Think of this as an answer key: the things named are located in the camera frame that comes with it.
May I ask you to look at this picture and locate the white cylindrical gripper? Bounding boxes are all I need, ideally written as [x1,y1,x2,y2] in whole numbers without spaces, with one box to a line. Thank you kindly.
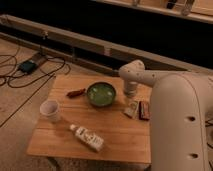
[124,81,139,118]

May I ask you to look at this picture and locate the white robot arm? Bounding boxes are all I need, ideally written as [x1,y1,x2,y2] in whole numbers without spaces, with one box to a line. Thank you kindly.
[119,60,213,171]

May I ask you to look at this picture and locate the white sponge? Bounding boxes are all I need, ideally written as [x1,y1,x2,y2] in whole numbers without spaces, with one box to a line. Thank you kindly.
[124,101,139,118]

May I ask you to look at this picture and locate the green ceramic bowl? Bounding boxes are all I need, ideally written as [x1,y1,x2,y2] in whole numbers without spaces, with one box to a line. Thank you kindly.
[86,82,116,107]

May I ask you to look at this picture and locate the dark brown rectangular block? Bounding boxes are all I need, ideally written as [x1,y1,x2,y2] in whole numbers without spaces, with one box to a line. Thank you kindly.
[139,101,150,120]

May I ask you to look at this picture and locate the wooden table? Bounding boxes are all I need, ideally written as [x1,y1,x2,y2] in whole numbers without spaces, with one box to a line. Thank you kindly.
[27,75,151,164]

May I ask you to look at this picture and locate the white labelled bottle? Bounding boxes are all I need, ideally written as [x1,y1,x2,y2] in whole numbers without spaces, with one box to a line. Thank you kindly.
[69,124,104,152]

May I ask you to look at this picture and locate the red brown small object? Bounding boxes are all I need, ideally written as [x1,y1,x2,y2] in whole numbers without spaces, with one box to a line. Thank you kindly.
[66,89,86,98]

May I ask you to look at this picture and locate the white paper cup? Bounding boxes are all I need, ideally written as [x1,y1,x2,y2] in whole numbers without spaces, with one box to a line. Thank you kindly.
[40,100,60,123]

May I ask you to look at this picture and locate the dark power strip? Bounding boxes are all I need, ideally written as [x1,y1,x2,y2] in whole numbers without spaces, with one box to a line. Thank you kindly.
[18,53,47,74]

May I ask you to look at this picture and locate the black floor cable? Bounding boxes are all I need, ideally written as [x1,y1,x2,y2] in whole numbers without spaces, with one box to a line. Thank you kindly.
[0,44,72,128]

